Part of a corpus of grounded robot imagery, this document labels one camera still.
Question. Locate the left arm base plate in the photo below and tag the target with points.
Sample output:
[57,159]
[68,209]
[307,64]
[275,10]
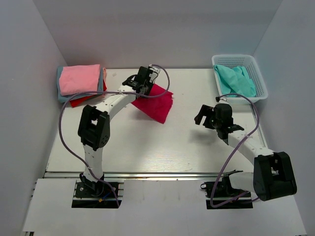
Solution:
[88,194]

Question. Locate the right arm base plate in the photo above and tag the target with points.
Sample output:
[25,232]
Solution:
[223,192]

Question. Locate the teal crumpled t shirt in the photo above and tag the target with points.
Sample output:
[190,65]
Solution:
[235,80]

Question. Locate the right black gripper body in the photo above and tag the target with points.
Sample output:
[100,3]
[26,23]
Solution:
[214,122]

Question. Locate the pink folded t shirt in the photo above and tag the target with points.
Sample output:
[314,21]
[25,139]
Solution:
[80,78]

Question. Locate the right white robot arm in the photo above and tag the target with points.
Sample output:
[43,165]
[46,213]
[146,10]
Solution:
[272,176]

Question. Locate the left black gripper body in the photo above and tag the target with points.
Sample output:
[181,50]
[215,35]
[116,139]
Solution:
[148,85]

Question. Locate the aluminium table edge rail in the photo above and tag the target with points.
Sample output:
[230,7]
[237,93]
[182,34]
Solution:
[139,175]

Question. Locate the red folded t shirt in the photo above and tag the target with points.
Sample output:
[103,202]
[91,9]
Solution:
[76,102]

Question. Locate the peach folded t shirt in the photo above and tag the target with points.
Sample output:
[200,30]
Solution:
[104,73]

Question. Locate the grey-blue folded t shirt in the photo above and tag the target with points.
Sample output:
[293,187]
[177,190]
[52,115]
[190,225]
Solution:
[63,99]

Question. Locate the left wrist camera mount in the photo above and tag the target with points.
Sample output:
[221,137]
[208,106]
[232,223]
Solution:
[153,73]

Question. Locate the crimson red t shirt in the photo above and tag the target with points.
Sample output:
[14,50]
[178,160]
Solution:
[156,108]

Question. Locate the white plastic basket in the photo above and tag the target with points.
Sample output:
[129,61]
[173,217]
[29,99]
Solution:
[247,61]

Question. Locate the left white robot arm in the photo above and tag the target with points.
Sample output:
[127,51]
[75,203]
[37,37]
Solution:
[94,126]

